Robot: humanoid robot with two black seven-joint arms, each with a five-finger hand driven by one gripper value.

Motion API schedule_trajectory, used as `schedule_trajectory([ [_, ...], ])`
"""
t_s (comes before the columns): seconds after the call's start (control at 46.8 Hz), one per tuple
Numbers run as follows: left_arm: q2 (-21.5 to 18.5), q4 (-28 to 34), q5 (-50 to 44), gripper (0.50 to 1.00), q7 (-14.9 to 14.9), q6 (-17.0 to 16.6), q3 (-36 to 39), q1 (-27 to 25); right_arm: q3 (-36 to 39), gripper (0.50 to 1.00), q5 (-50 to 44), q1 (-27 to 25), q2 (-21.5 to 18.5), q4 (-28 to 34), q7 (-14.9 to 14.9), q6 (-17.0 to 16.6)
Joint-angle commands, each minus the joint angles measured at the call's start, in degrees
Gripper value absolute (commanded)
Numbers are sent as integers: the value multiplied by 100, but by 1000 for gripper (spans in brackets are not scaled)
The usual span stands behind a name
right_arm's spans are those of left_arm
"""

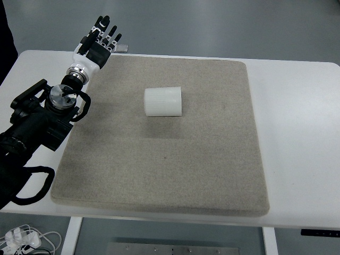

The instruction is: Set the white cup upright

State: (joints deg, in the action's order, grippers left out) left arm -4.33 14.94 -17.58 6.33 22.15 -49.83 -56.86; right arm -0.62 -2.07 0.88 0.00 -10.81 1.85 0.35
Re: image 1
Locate beige felt mat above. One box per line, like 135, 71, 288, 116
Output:
50, 54, 270, 219

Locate white ribbed cup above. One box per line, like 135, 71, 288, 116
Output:
143, 86, 184, 118

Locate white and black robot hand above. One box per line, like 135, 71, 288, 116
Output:
71, 14, 123, 78

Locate black table control panel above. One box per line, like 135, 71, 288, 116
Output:
301, 228, 340, 236

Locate white table leg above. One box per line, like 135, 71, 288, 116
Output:
60, 216, 83, 255
262, 227, 279, 255

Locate white power strip with plugs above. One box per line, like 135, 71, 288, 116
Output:
4, 227, 43, 253

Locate grey metal plate with screws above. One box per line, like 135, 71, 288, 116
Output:
106, 242, 239, 255

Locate white cable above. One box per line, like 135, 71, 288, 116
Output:
37, 230, 63, 253

